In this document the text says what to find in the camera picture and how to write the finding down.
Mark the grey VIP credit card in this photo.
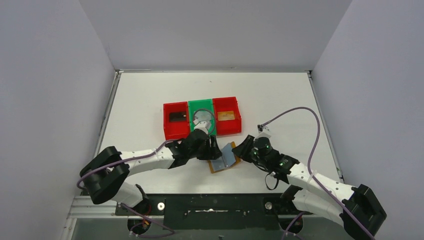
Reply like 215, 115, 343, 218
209, 157, 227, 173

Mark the yellow leather card holder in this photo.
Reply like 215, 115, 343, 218
208, 141, 242, 174

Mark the red bin with gold card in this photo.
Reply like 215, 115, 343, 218
212, 96, 242, 136

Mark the red bin with black card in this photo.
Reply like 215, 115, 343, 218
163, 101, 190, 140

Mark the green plastic bin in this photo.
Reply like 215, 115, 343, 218
187, 98, 217, 136

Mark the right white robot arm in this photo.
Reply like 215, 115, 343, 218
232, 135, 387, 240

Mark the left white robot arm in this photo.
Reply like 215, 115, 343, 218
77, 129, 222, 214

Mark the silver card in bin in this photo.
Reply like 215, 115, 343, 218
193, 110, 213, 122

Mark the black card in bin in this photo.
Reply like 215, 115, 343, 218
169, 111, 187, 123

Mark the gold card in bin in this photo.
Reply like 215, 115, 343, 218
217, 110, 236, 121

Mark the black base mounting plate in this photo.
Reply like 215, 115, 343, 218
112, 193, 314, 231

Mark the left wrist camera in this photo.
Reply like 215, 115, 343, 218
193, 121, 211, 135

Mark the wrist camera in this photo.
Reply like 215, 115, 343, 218
193, 121, 211, 135
255, 124, 272, 139

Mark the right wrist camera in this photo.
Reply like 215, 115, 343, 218
255, 124, 272, 139

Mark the aluminium frame rail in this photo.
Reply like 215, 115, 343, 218
67, 194, 365, 220

